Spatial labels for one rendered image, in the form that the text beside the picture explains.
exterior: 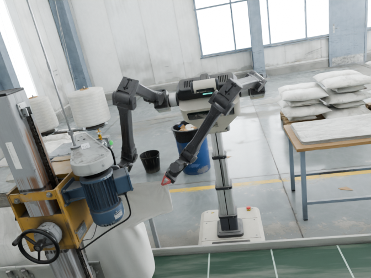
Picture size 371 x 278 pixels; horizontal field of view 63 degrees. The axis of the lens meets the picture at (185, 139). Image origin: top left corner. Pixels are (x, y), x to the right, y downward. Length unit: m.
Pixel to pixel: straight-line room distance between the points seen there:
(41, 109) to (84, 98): 0.24
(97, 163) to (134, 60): 8.68
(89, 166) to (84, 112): 0.25
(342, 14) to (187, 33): 4.28
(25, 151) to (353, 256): 1.93
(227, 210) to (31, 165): 1.55
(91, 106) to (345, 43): 9.14
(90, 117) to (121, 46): 8.62
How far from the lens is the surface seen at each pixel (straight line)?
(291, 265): 2.17
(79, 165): 1.35
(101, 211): 1.46
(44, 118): 1.56
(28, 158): 1.39
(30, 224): 1.58
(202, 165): 4.06
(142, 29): 9.78
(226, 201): 2.42
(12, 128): 1.37
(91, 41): 10.31
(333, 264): 2.20
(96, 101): 1.42
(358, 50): 10.25
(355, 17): 10.12
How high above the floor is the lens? 1.88
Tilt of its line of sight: 20 degrees down
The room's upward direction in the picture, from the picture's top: 11 degrees counter-clockwise
